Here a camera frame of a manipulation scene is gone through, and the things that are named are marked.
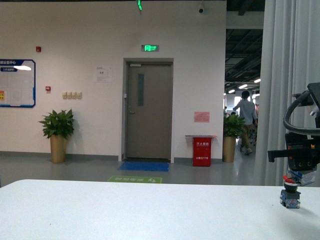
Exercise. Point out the red fire extinguisher box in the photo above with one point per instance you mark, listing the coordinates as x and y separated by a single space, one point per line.
202 149

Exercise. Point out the blue floor mat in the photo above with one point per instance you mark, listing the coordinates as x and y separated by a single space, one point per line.
144 166

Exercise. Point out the hanging green exit sign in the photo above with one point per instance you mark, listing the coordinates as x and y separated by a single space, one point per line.
139 5

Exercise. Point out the right potted plant gold pot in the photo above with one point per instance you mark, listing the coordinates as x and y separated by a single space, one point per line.
233 127

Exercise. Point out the red push button switch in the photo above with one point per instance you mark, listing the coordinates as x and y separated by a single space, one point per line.
290 196

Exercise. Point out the grey door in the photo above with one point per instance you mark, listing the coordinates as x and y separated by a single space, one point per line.
148 110

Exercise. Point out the green floor sticker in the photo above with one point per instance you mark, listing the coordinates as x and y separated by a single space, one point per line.
135 179

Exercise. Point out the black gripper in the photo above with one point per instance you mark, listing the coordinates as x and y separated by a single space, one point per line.
303 153

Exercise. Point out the pink paper notice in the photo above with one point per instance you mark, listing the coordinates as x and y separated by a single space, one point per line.
201 117

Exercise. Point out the left potted plant gold pot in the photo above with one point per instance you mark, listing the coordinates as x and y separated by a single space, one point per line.
58 127

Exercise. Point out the white paper notice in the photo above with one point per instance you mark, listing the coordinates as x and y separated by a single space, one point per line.
104 74

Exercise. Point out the person in light shirt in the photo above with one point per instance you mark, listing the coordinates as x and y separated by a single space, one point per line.
248 112

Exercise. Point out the potted plant gold pot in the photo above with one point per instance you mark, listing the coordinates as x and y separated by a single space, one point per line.
58 127
233 127

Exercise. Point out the blue notice board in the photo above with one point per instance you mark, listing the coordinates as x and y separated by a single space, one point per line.
17 83

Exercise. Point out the beige wall switches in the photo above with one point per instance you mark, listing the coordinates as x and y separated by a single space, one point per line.
72 95

